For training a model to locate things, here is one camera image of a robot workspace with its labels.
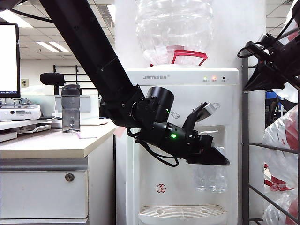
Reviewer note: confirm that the blue partition panel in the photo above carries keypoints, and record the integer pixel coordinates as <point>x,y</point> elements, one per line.
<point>272,100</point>

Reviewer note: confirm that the grey partition panel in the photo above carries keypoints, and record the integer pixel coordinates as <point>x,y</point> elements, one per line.
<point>85,103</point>

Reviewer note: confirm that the grey metal rack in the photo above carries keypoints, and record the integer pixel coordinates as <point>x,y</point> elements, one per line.
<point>245,164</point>

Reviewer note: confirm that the fluorescent ceiling light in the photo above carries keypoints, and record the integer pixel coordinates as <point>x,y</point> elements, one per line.
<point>14,20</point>
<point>52,47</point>

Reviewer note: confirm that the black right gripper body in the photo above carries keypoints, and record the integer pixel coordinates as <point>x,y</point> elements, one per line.
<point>277,65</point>

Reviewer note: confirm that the white desk drawer cabinet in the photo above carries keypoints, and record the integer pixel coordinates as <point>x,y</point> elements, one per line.
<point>42,194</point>

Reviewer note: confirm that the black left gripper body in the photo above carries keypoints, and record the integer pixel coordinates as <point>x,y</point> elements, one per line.
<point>201,144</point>

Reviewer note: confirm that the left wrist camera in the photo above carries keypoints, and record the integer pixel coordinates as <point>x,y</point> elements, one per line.
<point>206,110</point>

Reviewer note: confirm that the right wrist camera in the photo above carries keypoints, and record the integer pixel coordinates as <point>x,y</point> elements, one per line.
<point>257,50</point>

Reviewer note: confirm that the round red sticker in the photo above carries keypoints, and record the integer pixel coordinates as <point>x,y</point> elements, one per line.
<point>161,188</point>

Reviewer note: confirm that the black chair headrest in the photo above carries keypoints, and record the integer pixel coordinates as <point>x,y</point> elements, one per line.
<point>51,79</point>

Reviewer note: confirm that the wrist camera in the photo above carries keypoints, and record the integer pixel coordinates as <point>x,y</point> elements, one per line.
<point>206,110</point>
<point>257,50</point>

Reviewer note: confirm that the white water dispenser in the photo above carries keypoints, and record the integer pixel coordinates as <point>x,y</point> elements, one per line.
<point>187,93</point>

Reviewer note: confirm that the white raised desk board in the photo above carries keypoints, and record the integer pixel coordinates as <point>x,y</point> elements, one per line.
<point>23,124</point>

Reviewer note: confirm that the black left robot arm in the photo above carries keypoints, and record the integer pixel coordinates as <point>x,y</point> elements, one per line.
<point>93,58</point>

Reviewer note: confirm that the dark grey water bottle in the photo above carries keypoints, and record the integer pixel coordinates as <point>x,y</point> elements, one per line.
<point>71,112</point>

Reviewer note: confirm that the white power adapter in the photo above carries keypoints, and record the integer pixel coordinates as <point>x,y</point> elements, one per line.
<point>56,115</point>

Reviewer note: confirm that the white drip tray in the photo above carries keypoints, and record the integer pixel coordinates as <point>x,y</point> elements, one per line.
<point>182,209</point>

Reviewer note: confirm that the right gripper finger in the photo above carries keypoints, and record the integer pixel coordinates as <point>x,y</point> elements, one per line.
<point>263,82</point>

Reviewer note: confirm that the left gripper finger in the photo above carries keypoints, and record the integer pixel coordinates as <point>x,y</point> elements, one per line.
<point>211,159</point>

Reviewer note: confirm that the clear plastic mug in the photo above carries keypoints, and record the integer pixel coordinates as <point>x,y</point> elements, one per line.
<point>209,180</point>

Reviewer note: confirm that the blue cold water tap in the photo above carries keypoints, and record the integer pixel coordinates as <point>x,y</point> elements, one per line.
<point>208,132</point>

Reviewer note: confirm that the wall switch plate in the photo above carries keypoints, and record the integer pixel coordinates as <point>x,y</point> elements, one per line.
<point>24,82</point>

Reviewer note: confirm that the long ceiling air grille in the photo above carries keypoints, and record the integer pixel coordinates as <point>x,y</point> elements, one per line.
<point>104,16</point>

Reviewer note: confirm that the black computer monitor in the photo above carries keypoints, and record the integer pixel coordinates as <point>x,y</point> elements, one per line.
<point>9,61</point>

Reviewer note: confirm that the white RC transmitter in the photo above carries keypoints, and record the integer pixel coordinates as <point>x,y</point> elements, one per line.
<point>21,113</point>

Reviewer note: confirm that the black wall shelving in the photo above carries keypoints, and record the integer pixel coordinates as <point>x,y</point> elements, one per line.
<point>54,70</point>

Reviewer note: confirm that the pink paper packet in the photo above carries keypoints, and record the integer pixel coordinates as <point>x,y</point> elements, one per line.
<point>87,136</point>

